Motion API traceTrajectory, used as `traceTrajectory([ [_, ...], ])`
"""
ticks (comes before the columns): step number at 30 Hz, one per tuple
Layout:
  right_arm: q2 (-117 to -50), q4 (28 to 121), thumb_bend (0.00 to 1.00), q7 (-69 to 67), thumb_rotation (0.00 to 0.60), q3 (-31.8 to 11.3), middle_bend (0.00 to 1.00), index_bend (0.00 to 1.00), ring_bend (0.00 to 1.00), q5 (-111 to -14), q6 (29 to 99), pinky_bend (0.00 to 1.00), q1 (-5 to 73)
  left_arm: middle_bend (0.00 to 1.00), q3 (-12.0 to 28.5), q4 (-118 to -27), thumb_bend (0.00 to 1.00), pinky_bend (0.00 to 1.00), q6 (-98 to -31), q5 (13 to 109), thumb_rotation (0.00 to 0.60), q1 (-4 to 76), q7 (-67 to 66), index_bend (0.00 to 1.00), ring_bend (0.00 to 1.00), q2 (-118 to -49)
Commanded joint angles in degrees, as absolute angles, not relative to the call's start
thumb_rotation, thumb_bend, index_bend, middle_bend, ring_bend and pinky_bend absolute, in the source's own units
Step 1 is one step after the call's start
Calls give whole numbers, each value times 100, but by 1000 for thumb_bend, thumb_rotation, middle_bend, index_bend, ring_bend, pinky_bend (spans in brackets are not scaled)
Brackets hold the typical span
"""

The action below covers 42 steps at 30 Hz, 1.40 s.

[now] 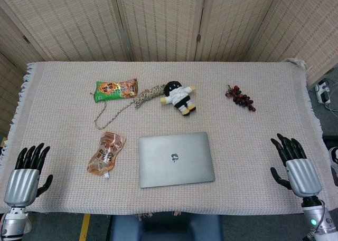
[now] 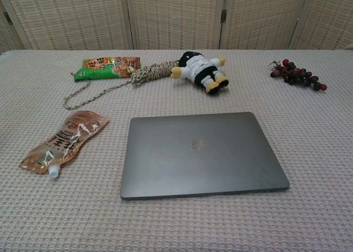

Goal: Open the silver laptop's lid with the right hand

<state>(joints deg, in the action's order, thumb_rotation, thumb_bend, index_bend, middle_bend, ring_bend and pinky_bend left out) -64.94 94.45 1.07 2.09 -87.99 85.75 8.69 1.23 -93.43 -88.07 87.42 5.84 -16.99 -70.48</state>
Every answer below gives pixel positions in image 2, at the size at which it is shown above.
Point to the black white plush doll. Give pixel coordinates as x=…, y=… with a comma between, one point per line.
x=198, y=70

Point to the grey silver laptop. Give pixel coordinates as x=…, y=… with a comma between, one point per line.
x=204, y=158

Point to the woven folding screen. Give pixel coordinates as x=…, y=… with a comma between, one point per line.
x=171, y=15

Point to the beige waffle-weave tablecloth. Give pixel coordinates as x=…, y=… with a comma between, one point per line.
x=176, y=224

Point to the brown spouted drink pouch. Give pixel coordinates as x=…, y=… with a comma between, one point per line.
x=66, y=141

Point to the green orange snack bag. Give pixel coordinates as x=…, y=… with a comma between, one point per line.
x=104, y=68

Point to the dark purple grape bunch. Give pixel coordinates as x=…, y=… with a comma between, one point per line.
x=300, y=75

